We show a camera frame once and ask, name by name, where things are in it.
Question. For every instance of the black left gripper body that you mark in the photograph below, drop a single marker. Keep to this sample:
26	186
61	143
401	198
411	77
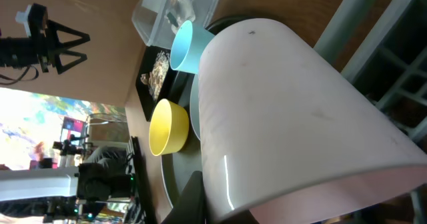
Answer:
20	52

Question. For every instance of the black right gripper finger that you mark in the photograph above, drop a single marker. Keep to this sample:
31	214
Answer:
190	208

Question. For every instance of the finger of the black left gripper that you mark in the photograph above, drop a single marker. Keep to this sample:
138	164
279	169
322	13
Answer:
53	41
66	60

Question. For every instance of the yellow plastic bowl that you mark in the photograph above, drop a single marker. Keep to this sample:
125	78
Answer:
168	129

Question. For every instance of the peanut shells and rice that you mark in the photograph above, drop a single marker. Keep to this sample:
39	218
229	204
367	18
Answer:
155	78

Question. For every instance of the pink plastic cup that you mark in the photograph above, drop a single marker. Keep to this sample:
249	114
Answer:
287	138

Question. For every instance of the light blue plastic cup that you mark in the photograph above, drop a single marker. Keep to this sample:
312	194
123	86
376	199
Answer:
188	45

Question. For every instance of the white tissue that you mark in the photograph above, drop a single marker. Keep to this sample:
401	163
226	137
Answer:
185	11

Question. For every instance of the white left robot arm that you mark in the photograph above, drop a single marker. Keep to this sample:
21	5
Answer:
65	178

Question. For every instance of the clear plastic waste bin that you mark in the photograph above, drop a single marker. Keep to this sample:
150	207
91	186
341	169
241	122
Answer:
149	19

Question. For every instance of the grey dishwasher rack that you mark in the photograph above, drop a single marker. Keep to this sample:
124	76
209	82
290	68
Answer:
389	67

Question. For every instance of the round black serving tray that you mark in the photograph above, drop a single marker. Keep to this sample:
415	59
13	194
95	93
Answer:
177	167

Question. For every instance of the light grey round plate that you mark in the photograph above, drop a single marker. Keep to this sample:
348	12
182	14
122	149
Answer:
194	106

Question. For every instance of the black rectangular tray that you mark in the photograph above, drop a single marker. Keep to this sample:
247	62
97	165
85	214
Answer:
146	100

